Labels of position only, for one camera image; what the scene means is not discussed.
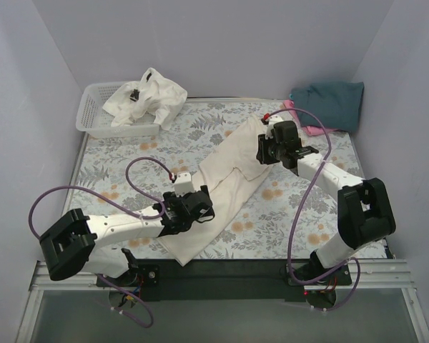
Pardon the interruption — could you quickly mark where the cream t shirt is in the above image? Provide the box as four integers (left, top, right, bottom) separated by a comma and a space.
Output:
158, 116, 272, 266

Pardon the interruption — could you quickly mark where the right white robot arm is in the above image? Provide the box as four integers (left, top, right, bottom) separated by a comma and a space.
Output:
256, 115, 396, 285

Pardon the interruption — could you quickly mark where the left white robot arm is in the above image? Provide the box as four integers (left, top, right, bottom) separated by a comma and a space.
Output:
39, 185, 215, 286

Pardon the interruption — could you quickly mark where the pink folded t shirt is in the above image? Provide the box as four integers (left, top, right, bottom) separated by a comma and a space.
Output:
282, 99, 335, 136

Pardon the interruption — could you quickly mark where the floral table mat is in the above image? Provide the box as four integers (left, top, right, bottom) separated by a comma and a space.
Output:
56, 99, 385, 260

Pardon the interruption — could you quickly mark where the teal folded t shirt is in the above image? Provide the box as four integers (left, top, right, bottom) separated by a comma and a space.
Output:
290, 81, 365, 133

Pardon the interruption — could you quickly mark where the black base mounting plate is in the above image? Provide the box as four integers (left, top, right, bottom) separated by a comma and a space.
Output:
96, 259, 351, 303

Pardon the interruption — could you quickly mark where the white crumpled t shirt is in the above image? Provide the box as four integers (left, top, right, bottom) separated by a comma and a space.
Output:
102, 68, 187, 131

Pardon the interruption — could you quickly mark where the white plastic laundry basket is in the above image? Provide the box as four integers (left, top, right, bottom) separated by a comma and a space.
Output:
76, 81, 160, 139

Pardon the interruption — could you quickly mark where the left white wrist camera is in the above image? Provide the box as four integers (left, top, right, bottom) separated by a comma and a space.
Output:
172, 171, 195, 197

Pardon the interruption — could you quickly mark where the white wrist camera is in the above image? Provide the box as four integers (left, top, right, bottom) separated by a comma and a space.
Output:
172, 171, 195, 197
261, 114, 283, 139

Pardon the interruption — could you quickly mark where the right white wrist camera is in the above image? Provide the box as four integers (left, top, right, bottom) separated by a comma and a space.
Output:
261, 114, 283, 139

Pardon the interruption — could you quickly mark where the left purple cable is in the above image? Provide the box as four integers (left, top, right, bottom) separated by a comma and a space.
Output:
28, 156, 176, 329

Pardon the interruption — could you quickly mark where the aluminium frame rail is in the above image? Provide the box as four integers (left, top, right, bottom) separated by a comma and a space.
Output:
33, 259, 415, 289

